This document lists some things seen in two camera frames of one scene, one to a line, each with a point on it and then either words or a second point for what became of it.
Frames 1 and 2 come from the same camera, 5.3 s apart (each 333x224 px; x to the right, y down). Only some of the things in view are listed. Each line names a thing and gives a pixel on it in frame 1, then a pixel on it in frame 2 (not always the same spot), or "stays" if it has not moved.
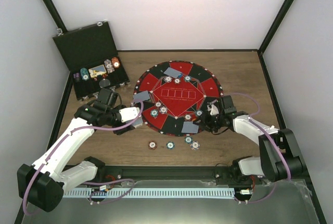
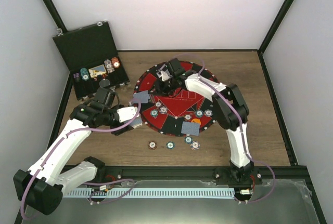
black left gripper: [120, 132] stays
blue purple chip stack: [195, 145] stays
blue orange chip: [163, 109] stays
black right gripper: [205, 122] to [160, 90]
